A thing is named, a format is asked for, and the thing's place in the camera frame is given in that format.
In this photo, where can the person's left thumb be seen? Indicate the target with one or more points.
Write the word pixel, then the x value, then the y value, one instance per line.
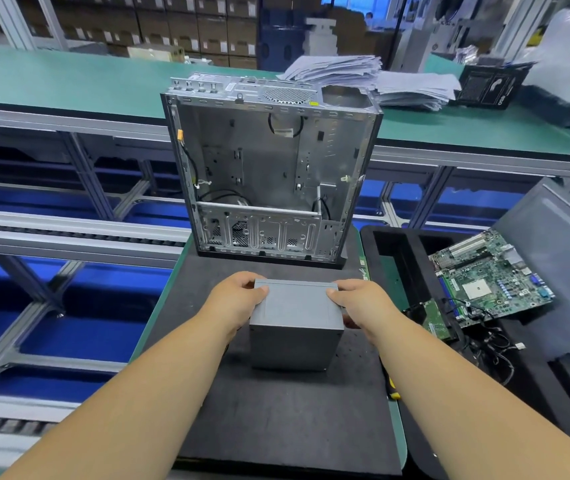
pixel 260 293

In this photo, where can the green conveyor belt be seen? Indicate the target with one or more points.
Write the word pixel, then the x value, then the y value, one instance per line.
pixel 115 79

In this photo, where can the clear plastic bag pile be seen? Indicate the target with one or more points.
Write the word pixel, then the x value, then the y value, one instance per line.
pixel 567 64

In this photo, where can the aluminium conveyor frame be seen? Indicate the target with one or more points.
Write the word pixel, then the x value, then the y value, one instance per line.
pixel 65 274

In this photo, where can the person's right thumb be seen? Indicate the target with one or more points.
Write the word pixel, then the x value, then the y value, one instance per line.
pixel 336 296

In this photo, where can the stack of white papers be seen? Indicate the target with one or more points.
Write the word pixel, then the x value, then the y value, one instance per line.
pixel 390 82

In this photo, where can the stack of brown cardboard boxes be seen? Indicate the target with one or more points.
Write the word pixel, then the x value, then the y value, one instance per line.
pixel 130 24

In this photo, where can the green motherboard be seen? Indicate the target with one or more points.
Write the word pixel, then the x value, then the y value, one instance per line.
pixel 489 279

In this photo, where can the small green circuit card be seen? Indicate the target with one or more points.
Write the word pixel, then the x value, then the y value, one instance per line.
pixel 437 319

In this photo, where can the person's left forearm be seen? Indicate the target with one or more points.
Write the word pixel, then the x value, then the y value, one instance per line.
pixel 125 399

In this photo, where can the person's right forearm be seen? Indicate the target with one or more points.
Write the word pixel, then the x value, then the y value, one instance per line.
pixel 469 409

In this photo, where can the grey metal side panel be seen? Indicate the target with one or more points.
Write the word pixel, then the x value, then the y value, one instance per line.
pixel 559 264

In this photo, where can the grey power supply unit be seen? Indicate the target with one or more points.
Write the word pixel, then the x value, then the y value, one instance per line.
pixel 296 322

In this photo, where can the black cardboard box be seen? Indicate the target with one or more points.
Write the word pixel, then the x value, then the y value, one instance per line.
pixel 492 87

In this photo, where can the open metal computer case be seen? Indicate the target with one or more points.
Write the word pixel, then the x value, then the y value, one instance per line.
pixel 270 174

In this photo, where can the black foam tray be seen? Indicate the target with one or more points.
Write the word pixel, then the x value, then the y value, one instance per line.
pixel 464 344

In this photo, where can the black work mat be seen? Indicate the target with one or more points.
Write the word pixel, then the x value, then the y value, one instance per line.
pixel 275 374

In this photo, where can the person's right hand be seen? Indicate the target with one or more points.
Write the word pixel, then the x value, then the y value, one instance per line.
pixel 361 303

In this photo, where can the person's left hand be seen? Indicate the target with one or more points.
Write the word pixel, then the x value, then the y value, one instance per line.
pixel 232 297

